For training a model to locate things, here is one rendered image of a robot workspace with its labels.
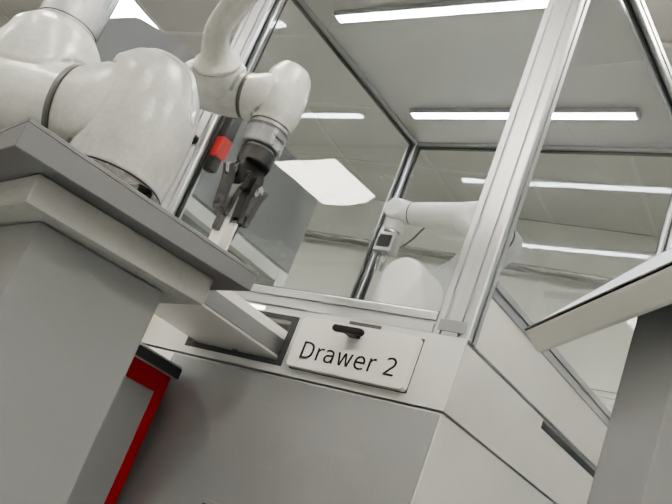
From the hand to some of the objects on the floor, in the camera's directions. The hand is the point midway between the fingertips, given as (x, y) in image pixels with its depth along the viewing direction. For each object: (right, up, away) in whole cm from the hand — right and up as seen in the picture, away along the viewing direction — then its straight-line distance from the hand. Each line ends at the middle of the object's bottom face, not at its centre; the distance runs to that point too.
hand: (221, 235), depth 189 cm
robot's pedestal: (-38, -68, -83) cm, 114 cm away
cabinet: (-1, -120, +20) cm, 122 cm away
